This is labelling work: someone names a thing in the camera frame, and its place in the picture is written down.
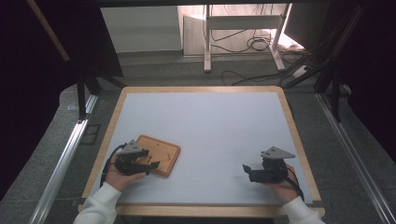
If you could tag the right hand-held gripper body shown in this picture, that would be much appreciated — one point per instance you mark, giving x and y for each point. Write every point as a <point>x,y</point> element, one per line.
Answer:
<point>274,169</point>

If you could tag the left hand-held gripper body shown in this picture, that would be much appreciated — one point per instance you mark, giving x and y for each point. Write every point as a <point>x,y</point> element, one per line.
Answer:
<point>128,157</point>

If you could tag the person's right hand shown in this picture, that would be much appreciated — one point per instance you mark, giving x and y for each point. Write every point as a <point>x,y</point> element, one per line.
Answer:
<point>285,189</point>

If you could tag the person's left hand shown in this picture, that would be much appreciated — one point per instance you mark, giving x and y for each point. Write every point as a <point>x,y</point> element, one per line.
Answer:
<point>120,179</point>

